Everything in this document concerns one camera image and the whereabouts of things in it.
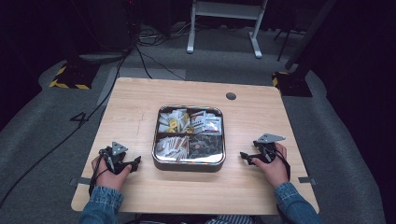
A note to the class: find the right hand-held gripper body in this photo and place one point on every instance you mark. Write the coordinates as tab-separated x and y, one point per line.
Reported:
268	138

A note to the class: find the grey tape strip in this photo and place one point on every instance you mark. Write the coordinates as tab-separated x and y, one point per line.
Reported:
81	181
306	180

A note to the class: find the pile of white yellow packets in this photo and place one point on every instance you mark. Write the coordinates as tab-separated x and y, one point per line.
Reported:
172	123

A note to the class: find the square metal divided tray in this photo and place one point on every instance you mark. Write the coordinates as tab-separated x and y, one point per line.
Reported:
186	166

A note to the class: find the white desk frame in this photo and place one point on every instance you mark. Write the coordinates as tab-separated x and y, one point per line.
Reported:
225	11

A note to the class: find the black tripod legs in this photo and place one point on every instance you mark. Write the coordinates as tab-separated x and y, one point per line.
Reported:
285	43

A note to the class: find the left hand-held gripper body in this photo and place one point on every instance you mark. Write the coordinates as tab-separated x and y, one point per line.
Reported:
115	148

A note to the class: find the grey table grommet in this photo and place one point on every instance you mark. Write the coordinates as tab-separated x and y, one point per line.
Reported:
231	96

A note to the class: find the dark slanted stand pole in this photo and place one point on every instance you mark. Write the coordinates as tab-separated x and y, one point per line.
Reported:
311	31

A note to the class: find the grey oval stand base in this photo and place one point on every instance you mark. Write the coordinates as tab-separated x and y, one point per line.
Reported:
99	58

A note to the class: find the person's right hand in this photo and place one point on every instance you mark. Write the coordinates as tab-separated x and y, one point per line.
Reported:
274	171

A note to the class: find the pile of white brown sachets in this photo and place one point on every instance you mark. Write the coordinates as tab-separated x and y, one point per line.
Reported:
172	147

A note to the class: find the black yellow striped stand base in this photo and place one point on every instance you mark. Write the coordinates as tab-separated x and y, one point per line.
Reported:
74	76
292	85

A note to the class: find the person's left hand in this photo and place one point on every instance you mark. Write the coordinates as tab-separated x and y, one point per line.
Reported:
107	179

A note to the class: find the pile of dark packets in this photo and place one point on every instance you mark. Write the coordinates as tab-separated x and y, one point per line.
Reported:
205	147

